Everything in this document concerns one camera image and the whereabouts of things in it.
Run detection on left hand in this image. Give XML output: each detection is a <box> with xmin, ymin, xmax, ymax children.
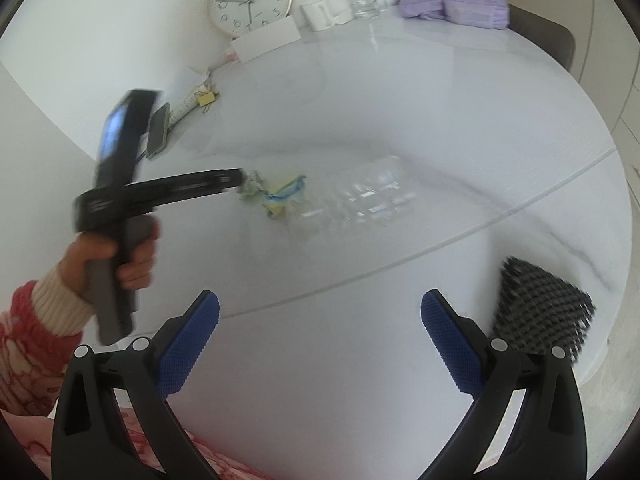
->
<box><xmin>58</xmin><ymin>218</ymin><xmax>160</xmax><ymax>296</ymax></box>

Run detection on black smartphone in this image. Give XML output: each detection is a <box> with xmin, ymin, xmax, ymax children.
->
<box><xmin>145</xmin><ymin>103</ymin><xmax>170</xmax><ymax>159</ymax></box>

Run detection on red patterned left sleeve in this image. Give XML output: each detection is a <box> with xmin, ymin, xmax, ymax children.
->
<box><xmin>1</xmin><ymin>268</ymin><xmax>93</xmax><ymax>416</ymax></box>

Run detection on black mesh pad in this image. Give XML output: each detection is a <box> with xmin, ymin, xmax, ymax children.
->
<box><xmin>491</xmin><ymin>257</ymin><xmax>596</xmax><ymax>363</ymax></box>

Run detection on green crumpled wrapper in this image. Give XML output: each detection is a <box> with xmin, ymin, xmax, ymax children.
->
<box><xmin>238</xmin><ymin>171</ymin><xmax>266</xmax><ymax>200</ymax></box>

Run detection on yellow paper clips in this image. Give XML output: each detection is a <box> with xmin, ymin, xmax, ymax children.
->
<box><xmin>195</xmin><ymin>89</ymin><xmax>218</xmax><ymax>107</ymax></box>

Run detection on yellow blue crumpled wrapper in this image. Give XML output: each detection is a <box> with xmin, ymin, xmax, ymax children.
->
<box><xmin>262</xmin><ymin>174</ymin><xmax>306</xmax><ymax>219</ymax></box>

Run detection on white card box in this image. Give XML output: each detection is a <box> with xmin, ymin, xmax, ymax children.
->
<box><xmin>230</xmin><ymin>16</ymin><xmax>302</xmax><ymax>63</ymax></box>

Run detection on clear plastic bottle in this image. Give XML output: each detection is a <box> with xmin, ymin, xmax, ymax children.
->
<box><xmin>285</xmin><ymin>156</ymin><xmax>423</xmax><ymax>240</ymax></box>

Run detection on white mug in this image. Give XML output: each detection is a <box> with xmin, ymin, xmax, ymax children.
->
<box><xmin>300</xmin><ymin>0</ymin><xmax>335</xmax><ymax>32</ymax></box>

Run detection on dark grey chair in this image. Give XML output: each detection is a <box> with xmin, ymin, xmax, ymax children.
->
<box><xmin>509</xmin><ymin>4</ymin><xmax>576</xmax><ymax>72</ymax></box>

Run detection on purple tissue pack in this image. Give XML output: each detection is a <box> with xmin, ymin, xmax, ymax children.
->
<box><xmin>397</xmin><ymin>0</ymin><xmax>510</xmax><ymax>30</ymax></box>

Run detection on white wall clock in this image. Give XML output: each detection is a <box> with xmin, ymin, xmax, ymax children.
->
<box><xmin>207</xmin><ymin>0</ymin><xmax>293</xmax><ymax>39</ymax></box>

